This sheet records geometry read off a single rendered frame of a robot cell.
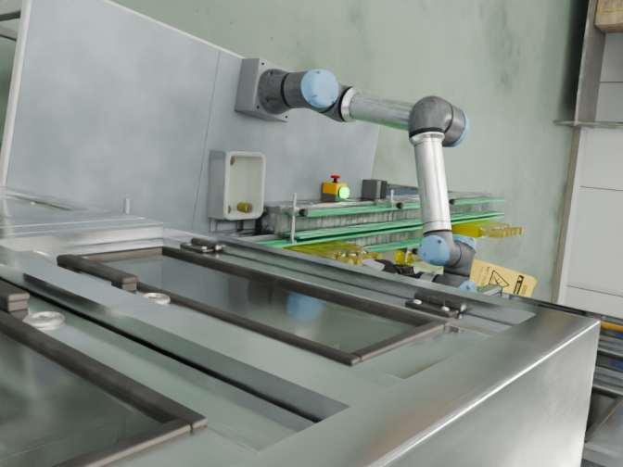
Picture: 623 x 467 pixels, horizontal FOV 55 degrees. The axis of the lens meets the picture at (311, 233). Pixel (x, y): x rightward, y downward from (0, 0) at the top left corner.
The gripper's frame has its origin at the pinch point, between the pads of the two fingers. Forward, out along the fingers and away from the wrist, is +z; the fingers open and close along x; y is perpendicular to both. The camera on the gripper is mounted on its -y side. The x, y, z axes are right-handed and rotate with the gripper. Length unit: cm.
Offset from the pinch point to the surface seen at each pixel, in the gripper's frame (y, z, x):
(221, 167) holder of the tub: -20, 44, 28
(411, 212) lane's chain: 90, 37, 9
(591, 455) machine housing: -36, -79, -15
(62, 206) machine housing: -88, 16, 22
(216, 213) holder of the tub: -20, 46, 13
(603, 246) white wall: 597, 75, -63
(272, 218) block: -0.8, 38.5, 11.5
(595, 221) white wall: 597, 88, -36
